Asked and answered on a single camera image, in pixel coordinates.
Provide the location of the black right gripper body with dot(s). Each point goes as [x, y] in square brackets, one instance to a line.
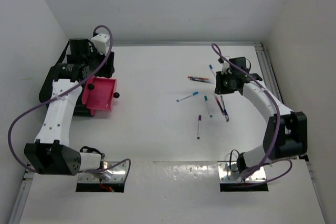
[224, 83]

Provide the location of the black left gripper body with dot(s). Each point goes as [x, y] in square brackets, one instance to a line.
[104, 70]

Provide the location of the blue cap white marker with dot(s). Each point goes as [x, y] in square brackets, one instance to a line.
[212, 70]

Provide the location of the pink drawer tray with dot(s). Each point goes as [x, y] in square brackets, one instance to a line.
[103, 91]

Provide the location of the dark blue gel pen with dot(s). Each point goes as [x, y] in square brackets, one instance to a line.
[224, 109]

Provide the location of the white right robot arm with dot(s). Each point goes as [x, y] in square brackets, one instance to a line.
[286, 132]

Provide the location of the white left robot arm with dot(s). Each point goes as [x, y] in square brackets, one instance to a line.
[78, 84]

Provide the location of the black round knob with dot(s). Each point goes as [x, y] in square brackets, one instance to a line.
[116, 95]
[91, 86]

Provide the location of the teal cap white marker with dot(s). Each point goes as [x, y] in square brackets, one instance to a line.
[207, 106]

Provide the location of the light blue cap marker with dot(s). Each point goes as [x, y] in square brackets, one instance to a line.
[187, 96]

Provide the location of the black drawer cabinet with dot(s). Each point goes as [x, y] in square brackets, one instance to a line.
[67, 71]

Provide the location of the purple cap white marker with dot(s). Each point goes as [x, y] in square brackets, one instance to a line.
[199, 127]

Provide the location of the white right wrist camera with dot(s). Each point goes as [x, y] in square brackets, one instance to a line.
[225, 65]

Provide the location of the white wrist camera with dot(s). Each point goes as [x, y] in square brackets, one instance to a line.
[225, 65]
[101, 43]

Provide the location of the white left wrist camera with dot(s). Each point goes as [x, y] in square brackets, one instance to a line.
[101, 43]

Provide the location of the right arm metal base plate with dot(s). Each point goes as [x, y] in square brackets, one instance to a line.
[229, 174]

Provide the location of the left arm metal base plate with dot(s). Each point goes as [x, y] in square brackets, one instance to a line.
[115, 175]

